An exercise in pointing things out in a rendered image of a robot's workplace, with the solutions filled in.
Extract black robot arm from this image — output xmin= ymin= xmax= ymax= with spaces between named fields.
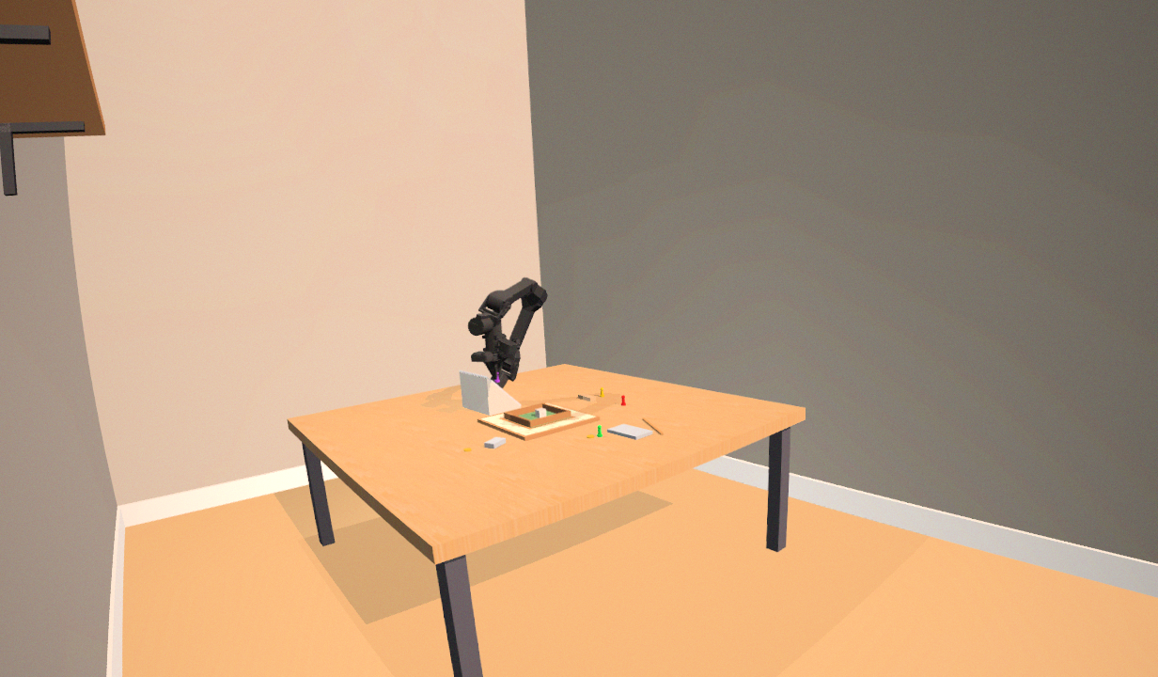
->
xmin=468 ymin=277 xmax=547 ymax=389

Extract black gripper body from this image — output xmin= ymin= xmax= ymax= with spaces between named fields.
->
xmin=471 ymin=331 xmax=505 ymax=362

